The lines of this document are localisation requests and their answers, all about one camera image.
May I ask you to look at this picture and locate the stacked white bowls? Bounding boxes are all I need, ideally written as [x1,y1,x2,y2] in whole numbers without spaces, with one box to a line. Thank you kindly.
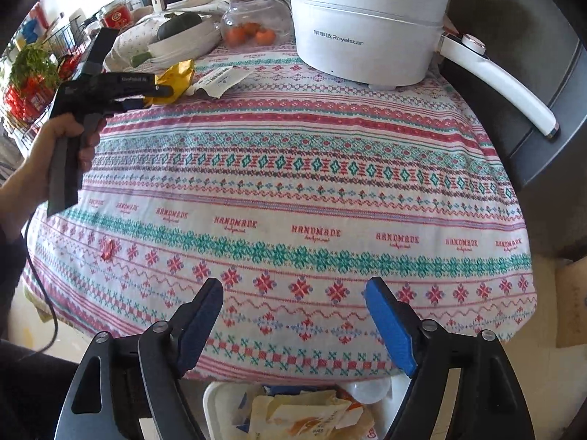
[147,17,222,66]

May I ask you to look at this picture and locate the black cable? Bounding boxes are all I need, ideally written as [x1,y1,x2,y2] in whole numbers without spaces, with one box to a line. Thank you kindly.
[22,209,61,359]

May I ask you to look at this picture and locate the blue milk carton box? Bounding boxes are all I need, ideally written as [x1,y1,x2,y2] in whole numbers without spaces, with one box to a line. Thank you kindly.
[263,384,335,396]

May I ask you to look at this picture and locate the cardboard box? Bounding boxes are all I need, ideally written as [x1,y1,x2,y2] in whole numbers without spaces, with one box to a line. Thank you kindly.
[555,257,587,348]

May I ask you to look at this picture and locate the orange white blue carton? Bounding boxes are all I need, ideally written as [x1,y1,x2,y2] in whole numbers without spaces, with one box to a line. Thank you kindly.
[234,387,377,439]

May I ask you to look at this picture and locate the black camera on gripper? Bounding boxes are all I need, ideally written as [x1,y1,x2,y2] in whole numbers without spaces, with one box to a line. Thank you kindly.
[73,27,119,81]

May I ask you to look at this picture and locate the glass jar with oranges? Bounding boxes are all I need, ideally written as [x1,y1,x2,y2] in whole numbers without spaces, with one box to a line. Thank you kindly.
[220,0,294,48]

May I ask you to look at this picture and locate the wire rack with groceries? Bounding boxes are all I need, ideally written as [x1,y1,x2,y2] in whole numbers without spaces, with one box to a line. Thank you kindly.
[0,0,135,148]

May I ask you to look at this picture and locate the white plastic bottle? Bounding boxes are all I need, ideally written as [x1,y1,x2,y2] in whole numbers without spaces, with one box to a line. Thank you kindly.
[339,377,392,405]

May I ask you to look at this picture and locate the patterned tablecloth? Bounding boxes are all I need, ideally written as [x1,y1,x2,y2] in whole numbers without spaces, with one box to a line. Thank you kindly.
[21,44,537,384]

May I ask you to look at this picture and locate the white torn label wrapper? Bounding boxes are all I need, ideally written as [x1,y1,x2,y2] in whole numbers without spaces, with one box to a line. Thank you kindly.
[185,67,253,99]

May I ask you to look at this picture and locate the small red candy wrapper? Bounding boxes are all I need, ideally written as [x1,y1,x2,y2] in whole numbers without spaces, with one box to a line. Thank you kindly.
[102,239,116,261]

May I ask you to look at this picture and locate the dark grey refrigerator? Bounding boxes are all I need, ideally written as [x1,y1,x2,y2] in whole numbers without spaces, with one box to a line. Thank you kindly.
[442,0,586,260]

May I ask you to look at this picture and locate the person's left forearm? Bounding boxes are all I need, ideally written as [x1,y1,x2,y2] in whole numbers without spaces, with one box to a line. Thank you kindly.
[0,167,32,242]

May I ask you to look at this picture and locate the white electric cooking pot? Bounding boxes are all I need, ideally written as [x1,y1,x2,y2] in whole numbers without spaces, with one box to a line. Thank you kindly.
[291,0,559,137]

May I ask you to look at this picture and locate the yellow wrapper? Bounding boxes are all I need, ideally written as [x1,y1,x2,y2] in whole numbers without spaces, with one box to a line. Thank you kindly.
[143,60,194,106]

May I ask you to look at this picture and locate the white plastic trash bin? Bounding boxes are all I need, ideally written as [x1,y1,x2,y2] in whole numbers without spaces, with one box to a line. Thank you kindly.
[203,374,410,439]

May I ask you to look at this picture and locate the person's left hand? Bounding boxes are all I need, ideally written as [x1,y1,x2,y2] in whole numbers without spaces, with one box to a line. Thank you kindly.
[20,113,106,208]

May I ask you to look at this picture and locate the dark green squash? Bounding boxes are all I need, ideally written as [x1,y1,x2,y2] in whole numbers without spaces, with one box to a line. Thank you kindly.
[157,12,202,41]

